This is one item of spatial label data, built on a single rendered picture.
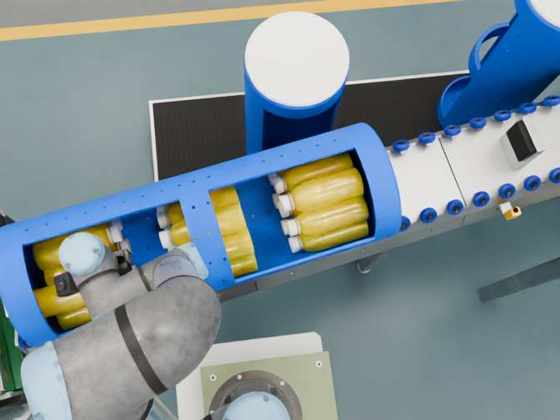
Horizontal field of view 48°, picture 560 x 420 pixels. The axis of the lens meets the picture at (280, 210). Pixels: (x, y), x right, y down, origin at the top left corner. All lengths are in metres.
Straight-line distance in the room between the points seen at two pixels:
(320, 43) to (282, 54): 0.11
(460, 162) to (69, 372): 1.30
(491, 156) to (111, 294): 1.12
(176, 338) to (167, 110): 1.96
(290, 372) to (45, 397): 0.68
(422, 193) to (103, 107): 1.58
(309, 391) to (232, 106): 1.54
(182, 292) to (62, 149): 2.09
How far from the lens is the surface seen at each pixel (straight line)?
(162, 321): 0.74
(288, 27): 1.76
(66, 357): 0.76
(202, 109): 2.63
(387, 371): 2.60
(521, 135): 1.73
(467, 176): 1.80
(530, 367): 2.77
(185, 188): 1.40
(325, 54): 1.73
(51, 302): 1.49
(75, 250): 1.16
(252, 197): 1.63
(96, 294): 1.16
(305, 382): 1.34
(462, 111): 2.50
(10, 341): 1.76
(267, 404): 1.11
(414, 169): 1.76
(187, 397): 1.40
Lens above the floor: 2.55
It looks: 75 degrees down
